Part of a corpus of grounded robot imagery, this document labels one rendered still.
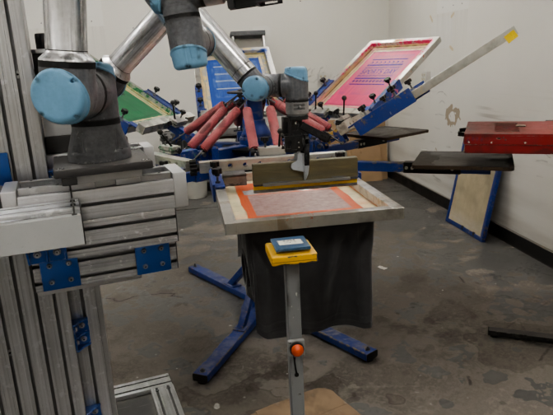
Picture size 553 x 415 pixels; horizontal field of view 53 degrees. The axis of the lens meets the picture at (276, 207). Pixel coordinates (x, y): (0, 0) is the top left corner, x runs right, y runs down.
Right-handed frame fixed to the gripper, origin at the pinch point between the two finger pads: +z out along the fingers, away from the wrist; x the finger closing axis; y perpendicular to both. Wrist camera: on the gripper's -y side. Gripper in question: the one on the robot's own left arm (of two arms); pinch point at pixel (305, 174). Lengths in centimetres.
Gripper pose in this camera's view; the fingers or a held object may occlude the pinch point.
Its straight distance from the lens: 187.6
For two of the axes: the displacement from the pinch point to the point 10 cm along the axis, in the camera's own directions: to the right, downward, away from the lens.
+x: 1.6, 2.5, -9.5
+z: 0.4, 9.6, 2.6
